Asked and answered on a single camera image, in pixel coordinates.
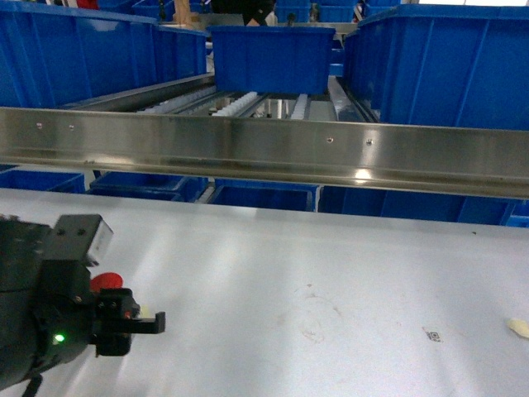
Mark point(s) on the stainless steel shelf rail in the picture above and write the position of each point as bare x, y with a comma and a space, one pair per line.
444, 160

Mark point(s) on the small QR code sticker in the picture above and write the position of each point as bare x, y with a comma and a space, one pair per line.
432, 335

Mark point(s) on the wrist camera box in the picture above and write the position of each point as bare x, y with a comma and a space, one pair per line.
83, 238

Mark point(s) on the red mushroom push button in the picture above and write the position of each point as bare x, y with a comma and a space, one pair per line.
107, 280

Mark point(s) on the centre blue plastic bin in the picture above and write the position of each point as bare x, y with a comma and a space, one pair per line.
272, 59

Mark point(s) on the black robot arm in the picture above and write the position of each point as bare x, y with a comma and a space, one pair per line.
51, 306

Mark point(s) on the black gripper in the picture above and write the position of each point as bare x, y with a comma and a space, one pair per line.
116, 317

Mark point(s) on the person in black shirt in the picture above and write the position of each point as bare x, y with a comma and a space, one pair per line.
254, 12

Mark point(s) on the blue plastic bin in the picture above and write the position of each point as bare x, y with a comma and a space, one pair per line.
272, 59
52, 56
442, 65

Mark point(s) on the right blue plastic bin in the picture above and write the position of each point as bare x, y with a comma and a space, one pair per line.
442, 65

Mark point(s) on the left blue plastic bin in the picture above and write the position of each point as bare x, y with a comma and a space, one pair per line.
52, 56

